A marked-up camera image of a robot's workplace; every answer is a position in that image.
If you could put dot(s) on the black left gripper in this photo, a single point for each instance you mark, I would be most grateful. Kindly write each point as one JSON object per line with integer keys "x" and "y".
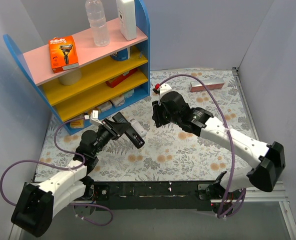
{"x": 114, "y": 128}

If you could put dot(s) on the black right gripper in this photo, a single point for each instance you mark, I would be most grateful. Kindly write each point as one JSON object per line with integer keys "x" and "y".
{"x": 157, "y": 115}

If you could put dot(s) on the black TV remote control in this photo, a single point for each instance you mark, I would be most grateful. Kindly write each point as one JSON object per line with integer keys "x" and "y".
{"x": 131, "y": 133}

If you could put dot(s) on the white remote control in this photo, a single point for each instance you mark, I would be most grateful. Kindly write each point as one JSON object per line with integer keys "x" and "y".
{"x": 137, "y": 127}

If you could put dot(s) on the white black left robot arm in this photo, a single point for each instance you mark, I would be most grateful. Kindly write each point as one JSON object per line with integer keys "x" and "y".
{"x": 38, "y": 204}

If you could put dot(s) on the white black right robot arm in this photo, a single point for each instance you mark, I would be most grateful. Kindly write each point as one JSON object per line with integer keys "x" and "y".
{"x": 265, "y": 161}

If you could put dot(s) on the white orange soap pack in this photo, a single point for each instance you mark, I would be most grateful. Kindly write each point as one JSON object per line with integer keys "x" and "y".
{"x": 118, "y": 101}

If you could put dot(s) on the yellow pack on shelf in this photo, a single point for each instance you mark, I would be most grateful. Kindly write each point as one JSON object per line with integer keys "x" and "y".
{"x": 78, "y": 122}

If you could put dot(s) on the teal soap pack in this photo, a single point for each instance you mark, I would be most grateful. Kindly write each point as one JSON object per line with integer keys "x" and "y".
{"x": 129, "y": 93}

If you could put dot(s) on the red silver long box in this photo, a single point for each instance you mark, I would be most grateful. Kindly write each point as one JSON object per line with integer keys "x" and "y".
{"x": 211, "y": 84}

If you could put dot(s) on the red flat box on shelf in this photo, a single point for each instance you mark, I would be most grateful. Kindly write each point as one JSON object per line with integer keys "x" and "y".
{"x": 118, "y": 79}

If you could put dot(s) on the blue shelf unit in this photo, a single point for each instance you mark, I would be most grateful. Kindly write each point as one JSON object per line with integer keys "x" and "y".
{"x": 96, "y": 65}

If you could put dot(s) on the blue white cylindrical can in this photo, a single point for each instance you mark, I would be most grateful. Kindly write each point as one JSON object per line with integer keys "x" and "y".
{"x": 121, "y": 55}

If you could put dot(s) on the beige cylindrical container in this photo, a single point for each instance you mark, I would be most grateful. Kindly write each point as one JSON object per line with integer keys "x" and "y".
{"x": 70, "y": 78}

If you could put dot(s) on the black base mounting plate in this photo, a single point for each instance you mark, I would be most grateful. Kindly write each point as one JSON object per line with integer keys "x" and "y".
{"x": 149, "y": 195}

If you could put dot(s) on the orange razor box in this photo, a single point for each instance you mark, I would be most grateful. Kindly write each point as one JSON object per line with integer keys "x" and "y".
{"x": 63, "y": 54}

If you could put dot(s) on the white plastic bottle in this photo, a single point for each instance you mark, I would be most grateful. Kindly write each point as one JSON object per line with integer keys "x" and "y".
{"x": 126, "y": 14}

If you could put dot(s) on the clear plastic water bottle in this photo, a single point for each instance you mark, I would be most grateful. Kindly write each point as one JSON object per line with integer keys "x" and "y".
{"x": 97, "y": 20}

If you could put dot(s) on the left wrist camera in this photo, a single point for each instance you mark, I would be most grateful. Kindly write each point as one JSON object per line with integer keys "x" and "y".
{"x": 93, "y": 118}

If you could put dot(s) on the aluminium table edge rail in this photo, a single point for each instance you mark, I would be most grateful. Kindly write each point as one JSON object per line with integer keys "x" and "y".
{"x": 244, "y": 102}

